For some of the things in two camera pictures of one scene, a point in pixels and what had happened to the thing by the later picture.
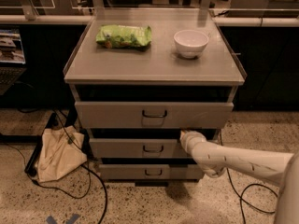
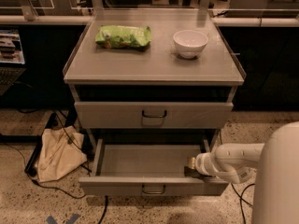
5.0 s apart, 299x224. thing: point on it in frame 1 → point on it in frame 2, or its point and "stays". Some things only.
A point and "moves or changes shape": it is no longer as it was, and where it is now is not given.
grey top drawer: (152, 115) stays
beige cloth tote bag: (63, 151) stays
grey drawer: (138, 147) moves or changes shape
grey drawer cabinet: (141, 77) stays
